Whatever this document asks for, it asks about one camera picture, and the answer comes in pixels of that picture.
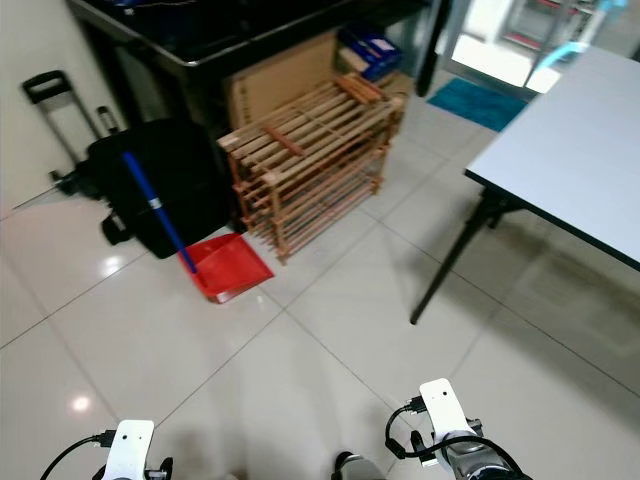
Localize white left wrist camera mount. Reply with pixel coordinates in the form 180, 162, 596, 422
105, 419, 157, 480

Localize wooden shoe rack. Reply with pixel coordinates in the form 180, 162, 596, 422
218, 72, 408, 265

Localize grey robot leg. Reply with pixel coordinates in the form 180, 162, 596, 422
332, 450, 383, 480

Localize teal floor mat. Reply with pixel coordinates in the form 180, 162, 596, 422
426, 76, 531, 133

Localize black trolley bag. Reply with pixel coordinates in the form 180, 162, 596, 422
22, 70, 237, 261

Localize sliding glass door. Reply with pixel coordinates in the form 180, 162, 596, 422
445, 0, 640, 97

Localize white table black legs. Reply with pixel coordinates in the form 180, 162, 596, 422
410, 45, 640, 326

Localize blue box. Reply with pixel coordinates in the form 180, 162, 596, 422
337, 22, 407, 81

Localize red dustpan blue handle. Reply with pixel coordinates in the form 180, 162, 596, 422
122, 151, 275, 304

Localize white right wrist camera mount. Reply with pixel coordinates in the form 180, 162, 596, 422
418, 378, 479, 447

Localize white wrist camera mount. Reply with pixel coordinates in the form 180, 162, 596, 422
105, 419, 157, 480
418, 378, 479, 447

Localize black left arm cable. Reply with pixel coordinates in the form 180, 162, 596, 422
40, 431, 111, 480

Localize black desk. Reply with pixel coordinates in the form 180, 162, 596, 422
65, 0, 451, 136

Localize brown cardboard sheet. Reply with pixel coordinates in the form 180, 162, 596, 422
226, 30, 341, 131

